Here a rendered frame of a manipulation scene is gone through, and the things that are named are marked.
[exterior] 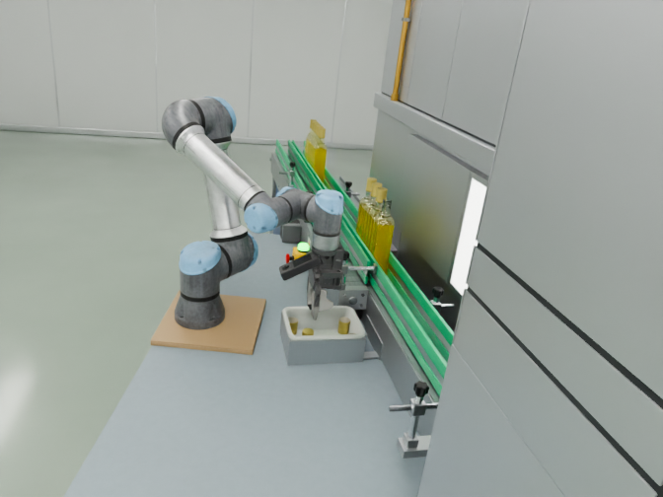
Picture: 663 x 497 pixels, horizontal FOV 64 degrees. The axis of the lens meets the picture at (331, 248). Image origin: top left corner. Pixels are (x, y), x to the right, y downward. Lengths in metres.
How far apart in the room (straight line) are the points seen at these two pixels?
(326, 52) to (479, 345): 6.98
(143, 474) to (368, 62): 6.92
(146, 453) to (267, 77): 6.52
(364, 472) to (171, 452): 0.42
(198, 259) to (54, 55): 6.22
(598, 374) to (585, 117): 0.24
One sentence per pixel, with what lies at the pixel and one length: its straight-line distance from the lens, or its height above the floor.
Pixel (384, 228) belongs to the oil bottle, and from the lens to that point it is 1.72.
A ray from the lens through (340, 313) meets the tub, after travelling 1.67.
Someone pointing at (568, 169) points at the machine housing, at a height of 1.54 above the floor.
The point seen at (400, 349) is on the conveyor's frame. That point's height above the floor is 0.87.
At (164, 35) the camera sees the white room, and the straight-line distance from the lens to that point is 7.41.
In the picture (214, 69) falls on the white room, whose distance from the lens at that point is 7.43.
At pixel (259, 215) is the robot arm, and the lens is 1.32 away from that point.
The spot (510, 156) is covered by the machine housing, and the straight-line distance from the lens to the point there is 0.67.
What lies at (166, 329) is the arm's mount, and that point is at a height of 0.77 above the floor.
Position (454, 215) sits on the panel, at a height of 1.18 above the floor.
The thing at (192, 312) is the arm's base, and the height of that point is 0.82.
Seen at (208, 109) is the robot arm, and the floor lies 1.38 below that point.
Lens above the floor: 1.64
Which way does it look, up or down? 23 degrees down
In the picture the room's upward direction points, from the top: 6 degrees clockwise
